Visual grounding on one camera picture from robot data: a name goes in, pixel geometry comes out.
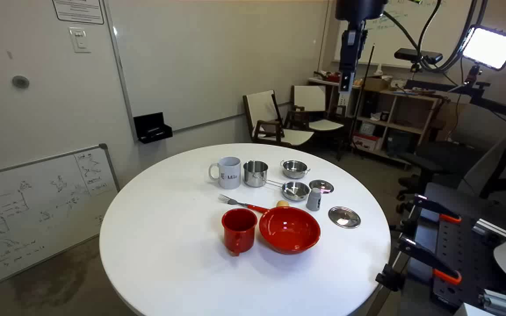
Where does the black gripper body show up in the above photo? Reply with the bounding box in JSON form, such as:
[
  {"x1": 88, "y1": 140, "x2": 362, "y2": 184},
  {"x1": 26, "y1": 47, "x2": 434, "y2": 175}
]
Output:
[{"x1": 339, "y1": 21, "x2": 370, "y2": 63}]

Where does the small silver bowl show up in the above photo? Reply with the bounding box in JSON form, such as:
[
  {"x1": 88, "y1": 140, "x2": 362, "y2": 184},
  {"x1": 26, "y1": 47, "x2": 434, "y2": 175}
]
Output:
[
  {"x1": 307, "y1": 179, "x2": 335, "y2": 195},
  {"x1": 327, "y1": 205, "x2": 362, "y2": 230}
]

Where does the small silver pan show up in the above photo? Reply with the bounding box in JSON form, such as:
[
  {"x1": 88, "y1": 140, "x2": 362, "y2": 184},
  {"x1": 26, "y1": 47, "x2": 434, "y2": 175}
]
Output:
[{"x1": 267, "y1": 179, "x2": 312, "y2": 203}]

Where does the cardboard box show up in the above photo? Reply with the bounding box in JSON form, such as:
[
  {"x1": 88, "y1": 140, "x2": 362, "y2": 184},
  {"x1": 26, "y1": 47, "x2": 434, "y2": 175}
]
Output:
[{"x1": 362, "y1": 73, "x2": 392, "y2": 93}]

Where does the white wooden-framed chair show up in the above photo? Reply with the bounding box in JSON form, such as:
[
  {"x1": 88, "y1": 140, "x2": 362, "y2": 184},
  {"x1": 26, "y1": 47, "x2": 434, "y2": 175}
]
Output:
[
  {"x1": 240, "y1": 87, "x2": 316, "y2": 149},
  {"x1": 290, "y1": 82, "x2": 348, "y2": 135}
]

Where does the wooden shelf unit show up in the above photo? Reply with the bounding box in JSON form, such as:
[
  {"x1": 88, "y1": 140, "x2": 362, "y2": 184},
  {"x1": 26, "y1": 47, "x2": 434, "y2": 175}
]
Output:
[{"x1": 349, "y1": 86, "x2": 446, "y2": 158}]

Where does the red box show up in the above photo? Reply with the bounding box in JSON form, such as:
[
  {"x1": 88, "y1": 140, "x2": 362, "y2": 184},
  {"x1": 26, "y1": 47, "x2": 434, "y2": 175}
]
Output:
[{"x1": 351, "y1": 133, "x2": 385, "y2": 152}]

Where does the small silver pot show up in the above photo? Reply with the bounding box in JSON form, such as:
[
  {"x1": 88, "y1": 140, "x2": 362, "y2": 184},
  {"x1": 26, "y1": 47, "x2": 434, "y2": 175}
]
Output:
[{"x1": 279, "y1": 158, "x2": 312, "y2": 181}]

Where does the black office chair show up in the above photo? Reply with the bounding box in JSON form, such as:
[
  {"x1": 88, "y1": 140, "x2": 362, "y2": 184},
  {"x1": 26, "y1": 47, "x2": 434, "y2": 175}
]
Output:
[{"x1": 395, "y1": 138, "x2": 485, "y2": 203}]

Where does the grey salt shaker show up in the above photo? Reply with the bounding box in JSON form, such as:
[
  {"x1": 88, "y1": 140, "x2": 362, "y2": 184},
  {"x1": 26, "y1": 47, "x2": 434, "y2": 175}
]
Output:
[{"x1": 305, "y1": 186, "x2": 323, "y2": 212}]

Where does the stainless steel cup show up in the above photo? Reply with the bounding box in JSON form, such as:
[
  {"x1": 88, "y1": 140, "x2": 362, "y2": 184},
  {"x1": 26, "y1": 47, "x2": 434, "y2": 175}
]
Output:
[{"x1": 242, "y1": 159, "x2": 270, "y2": 189}]

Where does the bright led light panel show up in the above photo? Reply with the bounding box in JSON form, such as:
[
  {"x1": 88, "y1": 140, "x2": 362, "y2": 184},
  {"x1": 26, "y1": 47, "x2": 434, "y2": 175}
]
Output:
[{"x1": 458, "y1": 23, "x2": 506, "y2": 72}]

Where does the white printed mug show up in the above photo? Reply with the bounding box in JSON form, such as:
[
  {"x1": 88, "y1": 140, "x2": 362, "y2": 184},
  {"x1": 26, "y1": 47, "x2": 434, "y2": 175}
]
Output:
[{"x1": 207, "y1": 154, "x2": 244, "y2": 191}]

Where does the red bowl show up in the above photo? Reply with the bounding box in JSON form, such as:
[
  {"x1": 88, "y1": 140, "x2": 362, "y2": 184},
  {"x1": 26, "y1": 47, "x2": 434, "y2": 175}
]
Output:
[{"x1": 258, "y1": 205, "x2": 323, "y2": 256}]

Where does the grey chair backrest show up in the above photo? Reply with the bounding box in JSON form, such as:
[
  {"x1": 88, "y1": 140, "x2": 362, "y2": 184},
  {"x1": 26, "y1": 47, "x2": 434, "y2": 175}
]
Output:
[{"x1": 455, "y1": 128, "x2": 506, "y2": 203}]

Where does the red cup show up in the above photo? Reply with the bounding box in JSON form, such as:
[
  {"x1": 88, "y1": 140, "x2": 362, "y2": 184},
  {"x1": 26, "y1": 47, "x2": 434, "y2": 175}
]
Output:
[{"x1": 219, "y1": 207, "x2": 260, "y2": 258}]

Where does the black marker tray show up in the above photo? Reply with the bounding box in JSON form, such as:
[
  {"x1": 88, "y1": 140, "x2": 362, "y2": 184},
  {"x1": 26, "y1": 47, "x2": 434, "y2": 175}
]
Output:
[{"x1": 132, "y1": 110, "x2": 174, "y2": 145}]

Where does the black robot mounting stand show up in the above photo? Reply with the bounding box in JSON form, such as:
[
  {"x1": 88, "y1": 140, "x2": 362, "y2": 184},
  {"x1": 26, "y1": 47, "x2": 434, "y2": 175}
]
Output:
[{"x1": 413, "y1": 181, "x2": 506, "y2": 312}]

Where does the white paper notice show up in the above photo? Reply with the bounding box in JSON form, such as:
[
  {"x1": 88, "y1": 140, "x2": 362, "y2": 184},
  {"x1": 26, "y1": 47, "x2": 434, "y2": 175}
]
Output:
[{"x1": 51, "y1": 0, "x2": 105, "y2": 26}]

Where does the whiteboard with drawings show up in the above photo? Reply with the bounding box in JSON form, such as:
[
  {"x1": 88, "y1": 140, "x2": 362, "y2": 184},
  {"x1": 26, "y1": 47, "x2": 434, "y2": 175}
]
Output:
[{"x1": 0, "y1": 142, "x2": 121, "y2": 295}]

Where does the thin black cable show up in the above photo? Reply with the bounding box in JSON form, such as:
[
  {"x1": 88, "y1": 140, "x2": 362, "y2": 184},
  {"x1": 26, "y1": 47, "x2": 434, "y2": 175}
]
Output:
[
  {"x1": 416, "y1": 0, "x2": 444, "y2": 52},
  {"x1": 381, "y1": 8, "x2": 423, "y2": 54}
]

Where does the black camera bar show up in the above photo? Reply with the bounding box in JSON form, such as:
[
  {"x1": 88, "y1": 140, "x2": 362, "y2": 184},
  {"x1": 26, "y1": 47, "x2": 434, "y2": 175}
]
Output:
[{"x1": 392, "y1": 45, "x2": 444, "y2": 66}]

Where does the thick black cable bundle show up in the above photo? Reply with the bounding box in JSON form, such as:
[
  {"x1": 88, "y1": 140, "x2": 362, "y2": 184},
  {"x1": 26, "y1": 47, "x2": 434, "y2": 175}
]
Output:
[{"x1": 439, "y1": 0, "x2": 492, "y2": 75}]

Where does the large wall whiteboard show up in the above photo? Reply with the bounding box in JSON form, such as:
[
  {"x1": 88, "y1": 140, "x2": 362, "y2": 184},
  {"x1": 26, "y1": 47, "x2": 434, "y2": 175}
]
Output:
[{"x1": 102, "y1": 0, "x2": 332, "y2": 137}]

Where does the black orange-handled bar clamp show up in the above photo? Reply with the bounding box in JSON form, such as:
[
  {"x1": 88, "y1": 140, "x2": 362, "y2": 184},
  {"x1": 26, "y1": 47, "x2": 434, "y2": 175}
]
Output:
[
  {"x1": 407, "y1": 193, "x2": 465, "y2": 228},
  {"x1": 374, "y1": 233, "x2": 465, "y2": 293}
]

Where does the red-handled silver fork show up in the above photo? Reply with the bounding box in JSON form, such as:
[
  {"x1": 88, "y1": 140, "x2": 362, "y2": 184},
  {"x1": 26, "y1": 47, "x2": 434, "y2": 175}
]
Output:
[{"x1": 218, "y1": 193, "x2": 270, "y2": 214}]

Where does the white wall switch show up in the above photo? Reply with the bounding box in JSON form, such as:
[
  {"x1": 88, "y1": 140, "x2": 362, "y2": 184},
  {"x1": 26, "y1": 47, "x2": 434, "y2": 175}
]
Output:
[{"x1": 67, "y1": 24, "x2": 93, "y2": 56}]

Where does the round grey wall fitting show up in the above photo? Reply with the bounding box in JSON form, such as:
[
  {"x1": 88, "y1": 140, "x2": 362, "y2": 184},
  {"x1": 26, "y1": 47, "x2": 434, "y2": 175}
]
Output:
[{"x1": 10, "y1": 72, "x2": 31, "y2": 91}]

